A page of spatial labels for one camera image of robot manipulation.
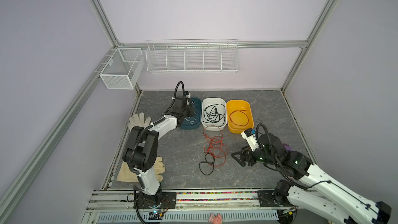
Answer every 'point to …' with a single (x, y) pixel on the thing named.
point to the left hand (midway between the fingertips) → (192, 107)
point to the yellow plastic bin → (239, 116)
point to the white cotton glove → (136, 121)
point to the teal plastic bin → (193, 123)
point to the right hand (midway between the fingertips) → (237, 153)
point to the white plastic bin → (213, 126)
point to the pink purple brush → (287, 147)
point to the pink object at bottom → (216, 219)
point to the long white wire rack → (193, 56)
